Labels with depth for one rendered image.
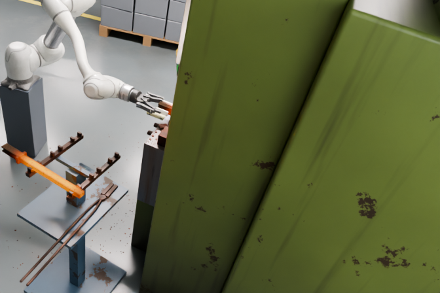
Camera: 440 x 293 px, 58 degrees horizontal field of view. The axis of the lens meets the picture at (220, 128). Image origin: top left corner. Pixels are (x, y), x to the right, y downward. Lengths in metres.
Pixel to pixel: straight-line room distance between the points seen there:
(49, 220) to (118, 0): 3.08
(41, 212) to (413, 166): 1.51
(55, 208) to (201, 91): 0.93
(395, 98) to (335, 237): 0.59
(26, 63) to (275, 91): 1.90
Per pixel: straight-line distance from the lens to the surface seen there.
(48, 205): 1.99
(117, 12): 4.64
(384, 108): 1.18
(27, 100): 2.92
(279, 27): 1.21
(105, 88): 2.06
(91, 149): 3.30
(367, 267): 1.62
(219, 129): 1.44
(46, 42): 2.83
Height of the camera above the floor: 2.29
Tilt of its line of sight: 38 degrees down
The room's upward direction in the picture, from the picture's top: 16 degrees clockwise
